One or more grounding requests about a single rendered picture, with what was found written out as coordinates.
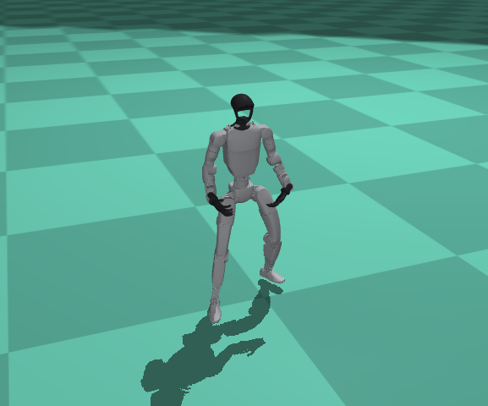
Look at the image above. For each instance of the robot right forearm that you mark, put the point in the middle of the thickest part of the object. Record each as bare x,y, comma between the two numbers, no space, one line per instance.
209,181

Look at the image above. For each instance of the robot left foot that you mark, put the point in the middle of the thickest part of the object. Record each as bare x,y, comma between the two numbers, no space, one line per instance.
272,276

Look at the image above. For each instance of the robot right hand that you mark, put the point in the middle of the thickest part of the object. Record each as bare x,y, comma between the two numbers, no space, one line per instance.
214,201

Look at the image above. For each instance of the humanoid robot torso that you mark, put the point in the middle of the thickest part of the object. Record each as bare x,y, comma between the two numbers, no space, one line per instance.
241,153

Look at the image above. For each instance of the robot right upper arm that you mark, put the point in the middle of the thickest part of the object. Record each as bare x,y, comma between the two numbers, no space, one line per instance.
217,139

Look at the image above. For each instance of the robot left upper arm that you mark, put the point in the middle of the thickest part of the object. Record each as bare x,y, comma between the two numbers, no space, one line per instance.
269,144

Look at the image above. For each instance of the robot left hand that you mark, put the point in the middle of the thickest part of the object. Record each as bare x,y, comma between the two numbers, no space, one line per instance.
281,197

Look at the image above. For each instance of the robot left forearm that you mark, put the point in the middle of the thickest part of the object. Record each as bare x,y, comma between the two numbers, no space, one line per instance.
282,174

